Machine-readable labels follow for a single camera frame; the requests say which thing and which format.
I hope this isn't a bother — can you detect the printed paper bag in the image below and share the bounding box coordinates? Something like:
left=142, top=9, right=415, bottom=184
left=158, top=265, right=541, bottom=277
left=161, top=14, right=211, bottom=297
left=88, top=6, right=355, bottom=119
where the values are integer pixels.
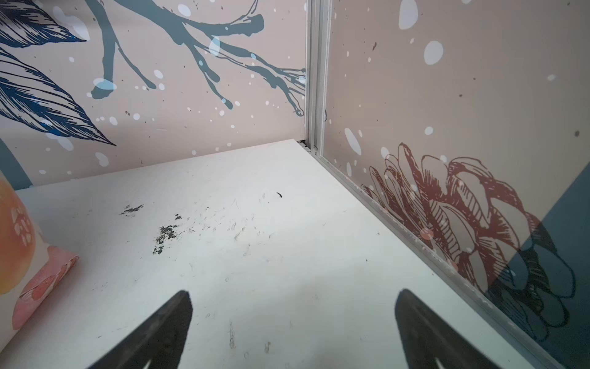
left=1, top=176, right=79, bottom=348

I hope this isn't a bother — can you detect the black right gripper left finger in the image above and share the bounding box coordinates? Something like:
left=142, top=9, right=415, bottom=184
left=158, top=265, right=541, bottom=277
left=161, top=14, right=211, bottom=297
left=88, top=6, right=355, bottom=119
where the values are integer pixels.
left=91, top=291, right=193, bottom=369

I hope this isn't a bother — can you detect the aluminium corner frame post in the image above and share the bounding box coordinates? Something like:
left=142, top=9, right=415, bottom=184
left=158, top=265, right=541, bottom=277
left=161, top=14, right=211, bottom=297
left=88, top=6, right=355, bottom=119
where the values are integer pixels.
left=305, top=0, right=332, bottom=156

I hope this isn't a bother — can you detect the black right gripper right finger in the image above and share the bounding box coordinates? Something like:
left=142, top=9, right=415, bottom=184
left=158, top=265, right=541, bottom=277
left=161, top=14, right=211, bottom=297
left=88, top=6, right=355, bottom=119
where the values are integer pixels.
left=395, top=289, right=499, bottom=369

